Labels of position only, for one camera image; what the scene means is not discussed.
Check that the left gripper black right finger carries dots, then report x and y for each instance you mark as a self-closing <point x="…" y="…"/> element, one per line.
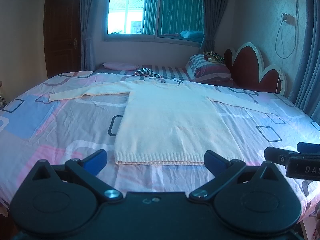
<point x="225" y="172"/>

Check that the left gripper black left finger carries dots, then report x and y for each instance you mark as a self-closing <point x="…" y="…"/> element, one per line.
<point x="84" y="172"/>

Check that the cream knit sweater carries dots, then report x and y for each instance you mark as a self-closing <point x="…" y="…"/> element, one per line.
<point x="168" y="123"/>

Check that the patterned pastel bed quilt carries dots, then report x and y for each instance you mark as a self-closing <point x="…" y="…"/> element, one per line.
<point x="34" y="128"/>

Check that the blue curtain far right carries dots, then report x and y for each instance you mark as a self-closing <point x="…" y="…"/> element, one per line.
<point x="305" y="90"/>

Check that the striped folded pillow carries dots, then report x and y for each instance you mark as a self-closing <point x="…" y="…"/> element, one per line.
<point x="211" y="73"/>

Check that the red white heart headboard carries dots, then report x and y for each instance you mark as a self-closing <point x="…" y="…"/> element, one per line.
<point x="249" y="71"/>

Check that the striped bed sheet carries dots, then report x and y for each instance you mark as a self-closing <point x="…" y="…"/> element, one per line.
<point x="165" y="72"/>

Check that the pink flat pillow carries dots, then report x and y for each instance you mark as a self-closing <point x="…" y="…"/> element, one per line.
<point x="120" y="66"/>

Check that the red black striped garment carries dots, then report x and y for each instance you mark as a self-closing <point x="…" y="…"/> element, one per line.
<point x="146" y="72"/>

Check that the gold patterned bag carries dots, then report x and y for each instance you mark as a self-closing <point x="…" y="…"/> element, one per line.
<point x="213" y="57"/>

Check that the dark wooden door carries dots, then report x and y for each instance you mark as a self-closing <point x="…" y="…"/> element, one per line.
<point x="62" y="39"/>

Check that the window with teal curtain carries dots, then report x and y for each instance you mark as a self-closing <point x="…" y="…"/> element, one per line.
<point x="176" y="21"/>

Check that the grey right window curtain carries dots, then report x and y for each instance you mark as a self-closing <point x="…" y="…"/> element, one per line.
<point x="213" y="11"/>

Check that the grey left curtain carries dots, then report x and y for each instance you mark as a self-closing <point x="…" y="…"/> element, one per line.
<point x="88" y="13"/>

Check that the wall power socket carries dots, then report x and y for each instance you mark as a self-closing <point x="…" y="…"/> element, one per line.
<point x="288" y="19"/>

